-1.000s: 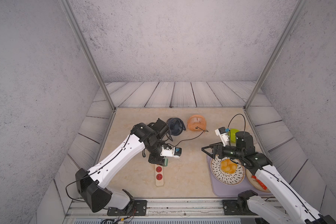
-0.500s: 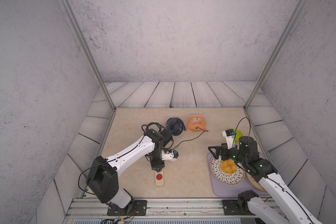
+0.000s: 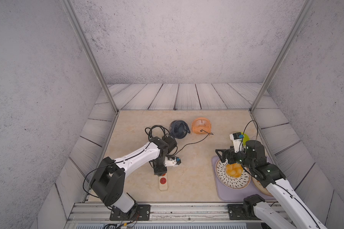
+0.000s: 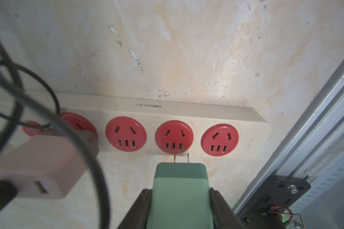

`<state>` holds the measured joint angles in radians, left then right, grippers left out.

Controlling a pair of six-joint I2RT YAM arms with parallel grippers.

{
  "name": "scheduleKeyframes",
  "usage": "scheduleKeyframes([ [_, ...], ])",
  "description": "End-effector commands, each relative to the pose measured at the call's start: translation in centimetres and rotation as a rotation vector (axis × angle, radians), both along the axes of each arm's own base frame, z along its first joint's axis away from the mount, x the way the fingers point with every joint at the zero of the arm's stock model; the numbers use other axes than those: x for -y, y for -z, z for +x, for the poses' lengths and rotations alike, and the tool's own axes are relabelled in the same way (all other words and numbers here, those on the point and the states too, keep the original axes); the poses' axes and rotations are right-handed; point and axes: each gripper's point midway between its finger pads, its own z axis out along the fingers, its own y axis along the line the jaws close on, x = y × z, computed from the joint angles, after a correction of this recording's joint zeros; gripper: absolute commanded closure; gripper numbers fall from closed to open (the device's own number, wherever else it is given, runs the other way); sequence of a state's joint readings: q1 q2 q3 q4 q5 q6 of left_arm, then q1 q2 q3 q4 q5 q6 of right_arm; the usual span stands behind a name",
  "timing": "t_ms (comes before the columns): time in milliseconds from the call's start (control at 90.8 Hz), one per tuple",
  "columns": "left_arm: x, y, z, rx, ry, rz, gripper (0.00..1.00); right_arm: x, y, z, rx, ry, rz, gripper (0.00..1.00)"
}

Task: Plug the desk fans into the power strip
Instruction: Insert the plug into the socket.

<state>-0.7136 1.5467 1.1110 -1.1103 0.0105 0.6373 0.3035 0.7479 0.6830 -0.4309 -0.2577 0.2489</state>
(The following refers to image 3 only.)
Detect black orange fan cable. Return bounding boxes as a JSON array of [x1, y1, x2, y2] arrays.
[[171, 128, 214, 157]]

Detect aluminium front rail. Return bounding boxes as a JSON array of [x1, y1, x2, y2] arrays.
[[63, 202, 319, 229]]

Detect dark blue desk fan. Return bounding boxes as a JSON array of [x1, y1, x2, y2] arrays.
[[169, 120, 191, 139]]

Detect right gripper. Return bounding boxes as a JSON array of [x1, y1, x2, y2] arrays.
[[215, 145, 255, 171]]

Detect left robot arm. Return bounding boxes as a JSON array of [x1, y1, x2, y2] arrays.
[[90, 136, 181, 218]]

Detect beige patterned plate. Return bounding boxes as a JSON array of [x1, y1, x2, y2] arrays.
[[251, 177, 273, 197]]

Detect yellow orange food piece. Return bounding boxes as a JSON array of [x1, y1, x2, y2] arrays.
[[226, 163, 243, 178]]

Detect orange desk fan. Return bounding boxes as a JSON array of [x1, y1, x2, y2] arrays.
[[192, 117, 212, 135]]

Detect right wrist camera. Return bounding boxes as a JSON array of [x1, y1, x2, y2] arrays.
[[229, 132, 244, 153]]

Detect aluminium frame post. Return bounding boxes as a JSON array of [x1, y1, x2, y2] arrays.
[[61, 0, 119, 114], [249, 0, 315, 114]]

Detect white dotted plate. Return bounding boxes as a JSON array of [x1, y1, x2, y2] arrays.
[[216, 160, 251, 189]]

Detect lime green bowl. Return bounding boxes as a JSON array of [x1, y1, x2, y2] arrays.
[[242, 133, 250, 146]]

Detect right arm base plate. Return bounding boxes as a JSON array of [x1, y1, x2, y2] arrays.
[[227, 204, 257, 220]]

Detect left aluminium frame post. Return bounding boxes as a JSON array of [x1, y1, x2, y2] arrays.
[[61, 0, 119, 114]]

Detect lavender tray mat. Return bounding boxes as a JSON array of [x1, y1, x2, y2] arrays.
[[211, 156, 275, 202]]

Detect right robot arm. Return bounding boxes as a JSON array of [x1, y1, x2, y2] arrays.
[[216, 140, 325, 229]]

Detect beige power strip red sockets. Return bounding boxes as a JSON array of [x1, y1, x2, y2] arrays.
[[159, 173, 168, 191]]

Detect right aluminium frame post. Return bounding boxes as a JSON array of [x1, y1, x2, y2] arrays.
[[249, 0, 315, 114]]

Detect black power strip cord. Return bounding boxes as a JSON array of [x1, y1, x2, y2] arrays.
[[144, 124, 171, 141]]

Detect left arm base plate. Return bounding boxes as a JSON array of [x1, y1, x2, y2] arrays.
[[110, 204, 151, 221]]

